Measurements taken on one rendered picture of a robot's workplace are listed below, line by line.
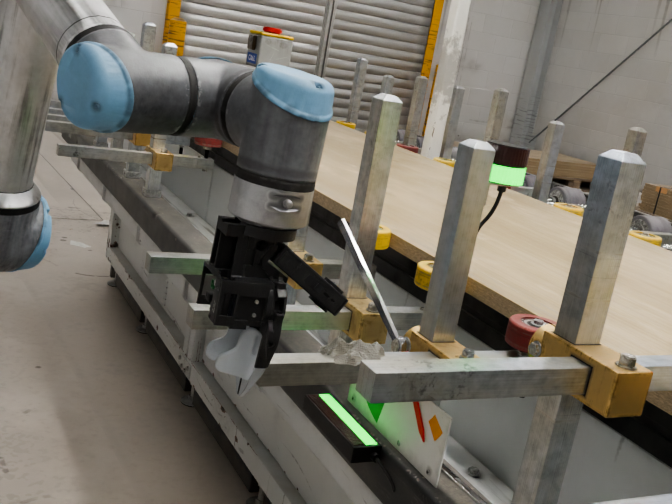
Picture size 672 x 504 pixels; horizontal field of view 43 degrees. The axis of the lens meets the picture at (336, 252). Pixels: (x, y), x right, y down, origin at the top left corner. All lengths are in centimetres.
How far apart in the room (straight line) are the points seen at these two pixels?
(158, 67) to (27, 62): 59
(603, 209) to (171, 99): 47
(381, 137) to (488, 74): 1004
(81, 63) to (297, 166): 25
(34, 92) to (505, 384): 98
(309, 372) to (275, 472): 120
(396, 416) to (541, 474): 30
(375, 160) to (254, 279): 43
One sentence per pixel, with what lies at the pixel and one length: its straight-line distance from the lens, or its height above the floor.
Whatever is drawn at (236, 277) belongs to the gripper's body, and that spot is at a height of 97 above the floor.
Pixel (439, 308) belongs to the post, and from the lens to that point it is 115.
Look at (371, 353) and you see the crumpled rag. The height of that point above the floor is 87.
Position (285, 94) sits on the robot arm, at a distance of 91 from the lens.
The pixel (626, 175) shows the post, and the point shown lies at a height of 116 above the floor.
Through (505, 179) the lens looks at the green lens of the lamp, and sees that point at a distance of 113.
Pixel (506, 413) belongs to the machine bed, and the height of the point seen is 72.
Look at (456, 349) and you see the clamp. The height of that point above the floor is 87.
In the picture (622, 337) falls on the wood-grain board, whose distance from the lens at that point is 129.
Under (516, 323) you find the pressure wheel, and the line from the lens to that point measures 120.
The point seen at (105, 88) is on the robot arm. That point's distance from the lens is 92.
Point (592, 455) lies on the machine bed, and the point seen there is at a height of 75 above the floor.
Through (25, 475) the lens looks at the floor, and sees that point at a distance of 246.
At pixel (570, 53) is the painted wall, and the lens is 1143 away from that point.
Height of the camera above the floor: 124
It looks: 14 degrees down
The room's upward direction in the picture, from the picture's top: 10 degrees clockwise
